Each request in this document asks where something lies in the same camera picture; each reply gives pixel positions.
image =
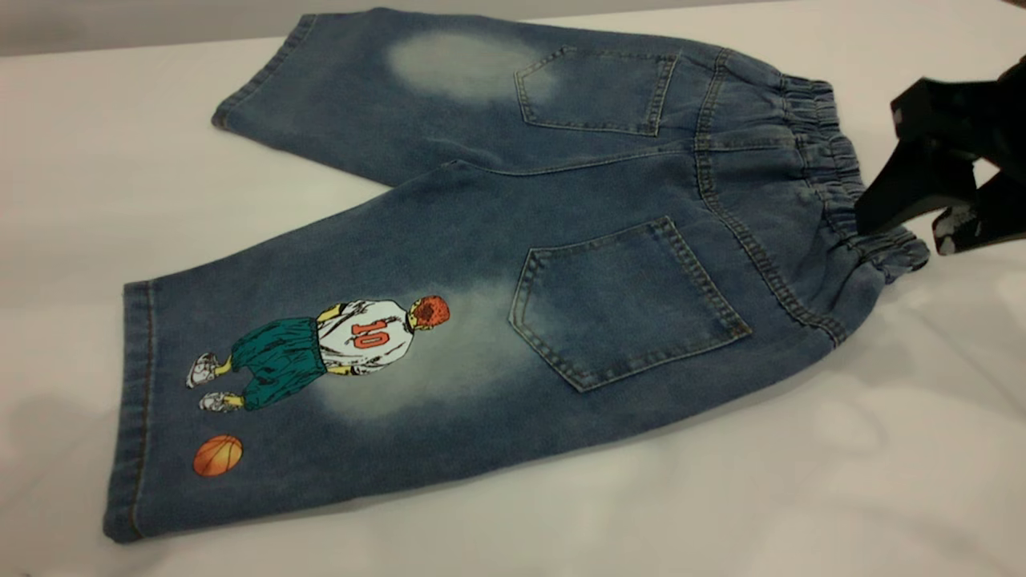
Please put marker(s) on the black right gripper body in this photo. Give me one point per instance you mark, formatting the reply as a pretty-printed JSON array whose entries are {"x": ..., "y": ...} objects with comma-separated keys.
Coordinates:
[{"x": 954, "y": 116}]

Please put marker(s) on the blue denim shorts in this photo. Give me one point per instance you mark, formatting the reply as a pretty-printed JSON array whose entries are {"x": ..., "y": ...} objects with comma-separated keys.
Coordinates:
[{"x": 497, "y": 240}]

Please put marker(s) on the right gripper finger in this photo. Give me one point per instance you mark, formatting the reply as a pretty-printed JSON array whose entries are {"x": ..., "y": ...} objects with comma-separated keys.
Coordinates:
[
  {"x": 990, "y": 216},
  {"x": 914, "y": 192}
]

